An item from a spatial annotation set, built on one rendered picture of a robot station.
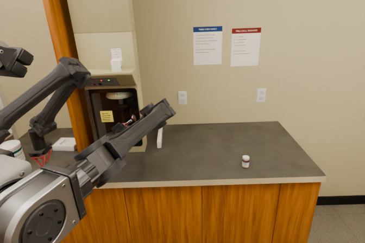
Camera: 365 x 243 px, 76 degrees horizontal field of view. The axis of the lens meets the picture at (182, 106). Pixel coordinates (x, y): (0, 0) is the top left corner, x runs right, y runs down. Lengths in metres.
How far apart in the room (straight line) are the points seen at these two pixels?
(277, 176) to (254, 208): 0.27
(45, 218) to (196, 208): 1.11
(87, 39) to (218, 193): 1.15
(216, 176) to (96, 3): 1.13
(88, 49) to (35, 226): 1.09
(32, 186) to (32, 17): 1.64
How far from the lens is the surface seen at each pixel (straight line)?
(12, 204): 0.53
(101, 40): 1.42
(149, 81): 1.86
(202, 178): 1.36
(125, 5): 1.38
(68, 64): 0.96
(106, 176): 0.64
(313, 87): 2.13
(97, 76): 1.35
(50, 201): 0.52
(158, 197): 1.48
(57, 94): 1.12
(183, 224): 1.62
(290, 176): 1.47
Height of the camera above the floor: 1.80
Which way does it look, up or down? 22 degrees down
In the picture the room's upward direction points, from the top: 2 degrees counter-clockwise
